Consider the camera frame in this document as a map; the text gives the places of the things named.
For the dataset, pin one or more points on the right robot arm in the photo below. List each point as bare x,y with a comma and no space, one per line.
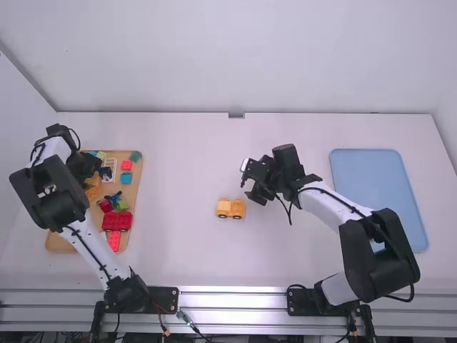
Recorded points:
378,257

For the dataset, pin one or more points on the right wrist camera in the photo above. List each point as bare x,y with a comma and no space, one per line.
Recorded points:
244,166

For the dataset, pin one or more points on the white toy fence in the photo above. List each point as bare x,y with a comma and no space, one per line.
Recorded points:
113,164

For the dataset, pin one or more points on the dark green toy brick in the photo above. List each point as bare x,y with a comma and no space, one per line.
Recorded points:
135,157

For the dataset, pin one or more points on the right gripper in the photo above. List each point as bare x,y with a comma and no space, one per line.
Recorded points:
262,175

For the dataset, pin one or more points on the red toy brick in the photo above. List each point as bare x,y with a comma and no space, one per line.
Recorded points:
126,165
114,241
106,206

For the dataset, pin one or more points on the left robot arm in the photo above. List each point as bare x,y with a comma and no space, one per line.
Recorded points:
53,193

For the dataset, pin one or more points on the teal toy brick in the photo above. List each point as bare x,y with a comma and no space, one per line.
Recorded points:
126,178
93,155

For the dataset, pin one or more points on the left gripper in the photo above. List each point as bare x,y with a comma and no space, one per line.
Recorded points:
85,166

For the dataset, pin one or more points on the yellow toy car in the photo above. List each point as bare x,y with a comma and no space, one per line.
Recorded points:
231,208

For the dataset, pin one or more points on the tan tray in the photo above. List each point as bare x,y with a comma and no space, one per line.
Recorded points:
135,194

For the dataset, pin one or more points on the yellow toy brick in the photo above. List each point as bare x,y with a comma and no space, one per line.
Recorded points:
93,193
93,181

